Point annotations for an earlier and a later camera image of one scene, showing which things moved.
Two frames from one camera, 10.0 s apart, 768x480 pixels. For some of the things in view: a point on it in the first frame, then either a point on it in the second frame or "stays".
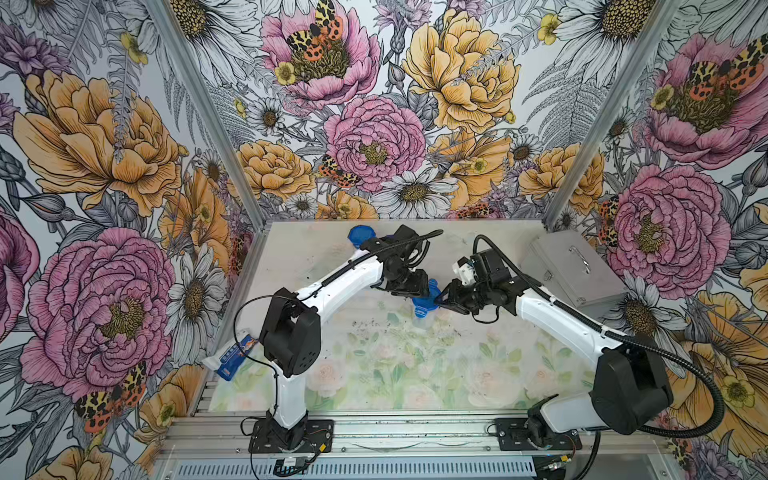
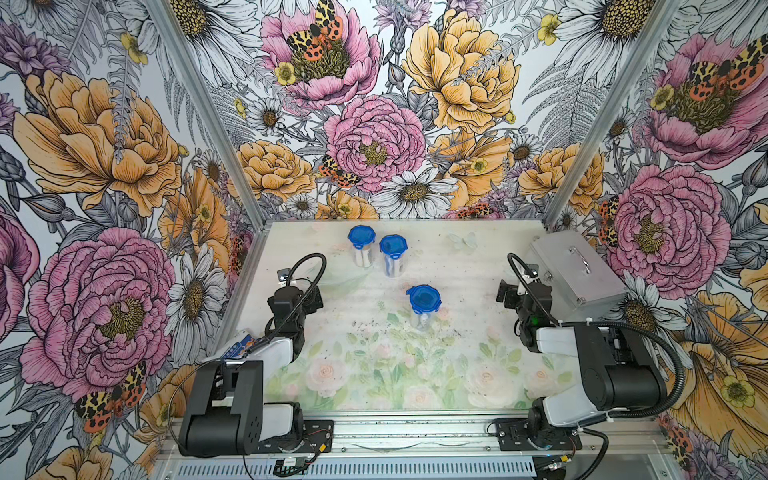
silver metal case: x=567 y=266 stays
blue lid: x=359 y=234 stays
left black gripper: x=419 y=288 → x=311 y=300
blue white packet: x=226 y=364 stays
